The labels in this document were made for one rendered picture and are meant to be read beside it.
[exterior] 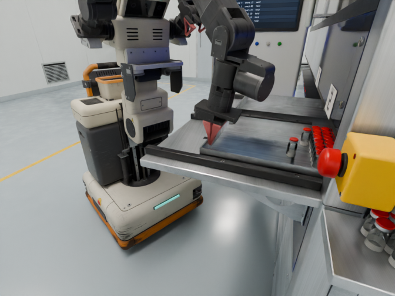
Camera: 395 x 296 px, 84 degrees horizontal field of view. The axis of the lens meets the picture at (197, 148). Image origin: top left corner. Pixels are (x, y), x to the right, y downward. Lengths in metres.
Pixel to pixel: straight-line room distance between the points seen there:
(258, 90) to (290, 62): 0.97
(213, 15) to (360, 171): 0.35
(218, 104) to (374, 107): 0.27
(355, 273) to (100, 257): 1.34
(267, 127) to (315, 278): 0.41
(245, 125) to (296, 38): 0.76
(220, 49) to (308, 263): 0.47
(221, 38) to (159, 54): 0.69
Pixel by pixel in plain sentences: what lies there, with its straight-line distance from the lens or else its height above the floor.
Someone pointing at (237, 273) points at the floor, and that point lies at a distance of 1.38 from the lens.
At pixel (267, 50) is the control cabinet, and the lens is 1.39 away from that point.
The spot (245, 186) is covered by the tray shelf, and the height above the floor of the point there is 0.87.
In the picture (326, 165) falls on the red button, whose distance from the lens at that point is 0.33.
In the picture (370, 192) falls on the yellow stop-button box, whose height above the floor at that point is 0.98.
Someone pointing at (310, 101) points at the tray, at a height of 0.90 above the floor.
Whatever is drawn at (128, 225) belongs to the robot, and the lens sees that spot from 1.31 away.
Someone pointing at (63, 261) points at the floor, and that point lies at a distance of 1.60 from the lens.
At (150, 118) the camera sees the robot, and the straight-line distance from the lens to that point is 1.12.
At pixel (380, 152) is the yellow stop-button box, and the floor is 1.03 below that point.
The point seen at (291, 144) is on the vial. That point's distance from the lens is 0.57.
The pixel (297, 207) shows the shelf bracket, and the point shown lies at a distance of 0.61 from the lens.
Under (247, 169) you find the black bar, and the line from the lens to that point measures 0.48.
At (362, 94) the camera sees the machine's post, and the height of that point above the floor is 1.08.
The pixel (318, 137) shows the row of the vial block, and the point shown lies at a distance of 0.61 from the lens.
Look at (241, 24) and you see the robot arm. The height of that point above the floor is 1.17.
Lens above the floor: 1.15
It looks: 27 degrees down
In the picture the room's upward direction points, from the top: straight up
